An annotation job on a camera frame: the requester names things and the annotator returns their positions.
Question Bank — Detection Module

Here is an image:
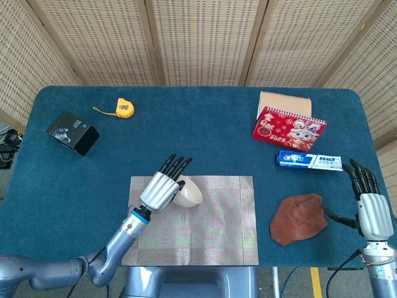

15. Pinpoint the gray woven placemat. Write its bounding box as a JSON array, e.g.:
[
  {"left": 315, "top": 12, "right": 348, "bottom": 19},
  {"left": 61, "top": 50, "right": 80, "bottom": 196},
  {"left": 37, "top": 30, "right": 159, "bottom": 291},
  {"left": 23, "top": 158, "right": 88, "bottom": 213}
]
[{"left": 120, "top": 175, "right": 260, "bottom": 267}]

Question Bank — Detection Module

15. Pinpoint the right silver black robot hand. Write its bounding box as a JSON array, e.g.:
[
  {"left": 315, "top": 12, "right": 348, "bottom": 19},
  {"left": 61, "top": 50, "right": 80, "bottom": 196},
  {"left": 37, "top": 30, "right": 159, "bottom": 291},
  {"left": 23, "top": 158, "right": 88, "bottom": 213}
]
[{"left": 323, "top": 158, "right": 394, "bottom": 242}]

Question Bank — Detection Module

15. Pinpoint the red desk calendar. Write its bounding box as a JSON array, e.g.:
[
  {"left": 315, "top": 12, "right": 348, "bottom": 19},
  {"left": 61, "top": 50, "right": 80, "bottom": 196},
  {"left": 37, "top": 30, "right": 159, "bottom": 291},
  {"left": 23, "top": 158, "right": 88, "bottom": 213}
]
[{"left": 251, "top": 106, "right": 328, "bottom": 152}]

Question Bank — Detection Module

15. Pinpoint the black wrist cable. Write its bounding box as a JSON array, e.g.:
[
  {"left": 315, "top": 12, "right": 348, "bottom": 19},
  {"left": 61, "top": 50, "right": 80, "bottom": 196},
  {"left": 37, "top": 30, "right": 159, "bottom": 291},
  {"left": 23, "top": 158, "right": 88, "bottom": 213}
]
[{"left": 325, "top": 250, "right": 364, "bottom": 298}]

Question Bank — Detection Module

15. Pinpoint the brown leather piece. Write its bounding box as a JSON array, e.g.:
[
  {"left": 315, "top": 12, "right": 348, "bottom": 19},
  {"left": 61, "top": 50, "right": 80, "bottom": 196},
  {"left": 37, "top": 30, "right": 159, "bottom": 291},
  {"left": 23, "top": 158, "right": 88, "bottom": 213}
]
[{"left": 269, "top": 192, "right": 329, "bottom": 247}]

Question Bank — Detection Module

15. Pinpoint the kraft spiral notebook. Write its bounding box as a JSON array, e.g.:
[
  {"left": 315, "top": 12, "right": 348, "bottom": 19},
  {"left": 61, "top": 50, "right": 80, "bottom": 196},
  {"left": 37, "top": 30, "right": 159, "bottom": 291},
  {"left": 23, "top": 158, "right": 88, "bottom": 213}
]
[{"left": 256, "top": 91, "right": 313, "bottom": 120}]

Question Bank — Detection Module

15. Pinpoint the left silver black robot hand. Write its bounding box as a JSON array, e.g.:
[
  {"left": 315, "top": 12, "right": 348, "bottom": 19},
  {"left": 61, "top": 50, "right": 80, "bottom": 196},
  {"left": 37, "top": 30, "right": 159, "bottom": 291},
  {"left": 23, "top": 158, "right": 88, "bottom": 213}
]
[{"left": 138, "top": 154, "right": 194, "bottom": 214}]

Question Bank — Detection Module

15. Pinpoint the black product box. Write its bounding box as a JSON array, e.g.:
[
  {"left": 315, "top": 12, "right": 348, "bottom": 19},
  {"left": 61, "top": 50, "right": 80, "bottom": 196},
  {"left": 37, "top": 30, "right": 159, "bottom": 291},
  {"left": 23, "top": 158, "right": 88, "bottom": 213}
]
[{"left": 45, "top": 111, "right": 100, "bottom": 156}]

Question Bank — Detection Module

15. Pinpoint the woven bamboo folding screen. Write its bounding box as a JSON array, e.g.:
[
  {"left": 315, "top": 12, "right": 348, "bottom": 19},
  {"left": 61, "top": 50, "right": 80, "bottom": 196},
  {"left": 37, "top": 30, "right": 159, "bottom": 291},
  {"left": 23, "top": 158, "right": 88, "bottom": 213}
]
[{"left": 0, "top": 0, "right": 397, "bottom": 218}]

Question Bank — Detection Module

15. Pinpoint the blue-gray robot base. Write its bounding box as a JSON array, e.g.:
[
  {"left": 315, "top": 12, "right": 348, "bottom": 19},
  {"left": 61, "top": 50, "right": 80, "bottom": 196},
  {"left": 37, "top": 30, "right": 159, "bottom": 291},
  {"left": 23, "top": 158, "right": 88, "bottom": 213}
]
[{"left": 119, "top": 266, "right": 260, "bottom": 298}]

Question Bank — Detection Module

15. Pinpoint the black equipment with cables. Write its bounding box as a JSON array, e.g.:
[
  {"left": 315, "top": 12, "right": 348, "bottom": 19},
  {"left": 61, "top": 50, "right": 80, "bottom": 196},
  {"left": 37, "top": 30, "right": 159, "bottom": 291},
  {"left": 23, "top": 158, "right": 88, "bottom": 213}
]
[{"left": 0, "top": 127, "right": 24, "bottom": 170}]

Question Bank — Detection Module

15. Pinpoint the yellow tape measure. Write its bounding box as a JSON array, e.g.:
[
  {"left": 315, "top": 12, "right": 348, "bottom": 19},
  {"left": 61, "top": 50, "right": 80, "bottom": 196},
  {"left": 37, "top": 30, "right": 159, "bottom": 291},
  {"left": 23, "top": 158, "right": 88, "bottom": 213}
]
[{"left": 92, "top": 97, "right": 135, "bottom": 119}]

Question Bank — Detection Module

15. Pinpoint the white table leg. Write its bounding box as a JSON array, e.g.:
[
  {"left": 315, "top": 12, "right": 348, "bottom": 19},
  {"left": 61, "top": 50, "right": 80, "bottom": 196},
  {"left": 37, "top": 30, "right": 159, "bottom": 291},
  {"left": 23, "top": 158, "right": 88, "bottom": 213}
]
[{"left": 271, "top": 266, "right": 280, "bottom": 298}]

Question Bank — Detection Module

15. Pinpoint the blue cable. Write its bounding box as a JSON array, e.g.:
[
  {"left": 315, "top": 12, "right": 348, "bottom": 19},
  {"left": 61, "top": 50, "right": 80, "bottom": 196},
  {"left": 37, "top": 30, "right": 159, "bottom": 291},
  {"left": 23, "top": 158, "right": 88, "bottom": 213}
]
[{"left": 287, "top": 266, "right": 300, "bottom": 298}]

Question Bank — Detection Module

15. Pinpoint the blue toothpaste box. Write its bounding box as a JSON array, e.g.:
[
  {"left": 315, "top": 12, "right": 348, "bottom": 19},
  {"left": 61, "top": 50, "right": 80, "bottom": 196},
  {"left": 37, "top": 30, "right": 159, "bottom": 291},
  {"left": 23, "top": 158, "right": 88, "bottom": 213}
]
[{"left": 274, "top": 150, "right": 344, "bottom": 172}]

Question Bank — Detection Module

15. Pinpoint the cream bowl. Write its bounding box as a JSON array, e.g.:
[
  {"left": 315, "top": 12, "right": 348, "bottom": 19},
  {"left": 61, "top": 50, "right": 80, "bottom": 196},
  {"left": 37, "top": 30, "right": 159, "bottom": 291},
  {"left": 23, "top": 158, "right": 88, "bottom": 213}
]
[{"left": 172, "top": 175, "right": 203, "bottom": 209}]

